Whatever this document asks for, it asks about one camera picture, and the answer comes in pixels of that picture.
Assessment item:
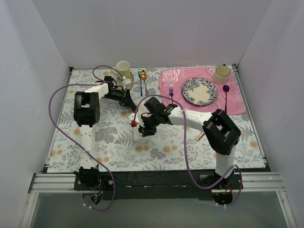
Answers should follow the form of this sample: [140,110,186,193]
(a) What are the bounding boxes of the rose gold knife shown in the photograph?
[196,132,205,141]

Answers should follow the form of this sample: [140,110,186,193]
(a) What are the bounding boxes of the pink floral placemat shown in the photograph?
[159,67,246,115]

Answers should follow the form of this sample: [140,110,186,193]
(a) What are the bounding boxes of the blue floral plate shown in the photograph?
[181,77,218,106]

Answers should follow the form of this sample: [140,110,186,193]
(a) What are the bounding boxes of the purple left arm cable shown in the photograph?
[47,65,128,212]

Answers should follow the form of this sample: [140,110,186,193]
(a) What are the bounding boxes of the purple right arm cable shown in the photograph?
[132,95,244,208]

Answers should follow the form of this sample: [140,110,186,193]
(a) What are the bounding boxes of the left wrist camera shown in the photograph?
[123,78,132,87]

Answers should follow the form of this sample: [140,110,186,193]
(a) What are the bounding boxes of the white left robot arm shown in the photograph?
[74,76,136,190]

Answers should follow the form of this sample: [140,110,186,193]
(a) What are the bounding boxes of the woven round coaster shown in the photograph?
[123,72,134,90]

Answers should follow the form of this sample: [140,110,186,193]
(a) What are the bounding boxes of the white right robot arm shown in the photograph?
[131,95,241,190]

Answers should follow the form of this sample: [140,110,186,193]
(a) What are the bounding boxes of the white cloth napkin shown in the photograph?
[131,126,150,143]

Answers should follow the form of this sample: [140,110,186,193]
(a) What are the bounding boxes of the blue fork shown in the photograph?
[138,69,143,96]

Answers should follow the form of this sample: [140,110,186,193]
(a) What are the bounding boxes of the cream enamel mug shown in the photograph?
[212,64,231,85]

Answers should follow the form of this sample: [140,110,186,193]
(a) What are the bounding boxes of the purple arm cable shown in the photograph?
[47,65,128,212]
[132,95,244,208]

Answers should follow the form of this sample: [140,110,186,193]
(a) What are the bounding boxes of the purple spoon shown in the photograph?
[223,85,230,113]

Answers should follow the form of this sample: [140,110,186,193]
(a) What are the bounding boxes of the yellow green mug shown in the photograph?
[112,61,131,81]

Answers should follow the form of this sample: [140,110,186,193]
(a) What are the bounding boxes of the purple fork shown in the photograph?
[169,86,174,103]

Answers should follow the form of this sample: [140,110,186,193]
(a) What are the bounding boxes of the rainbow gold spoon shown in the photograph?
[139,70,149,96]

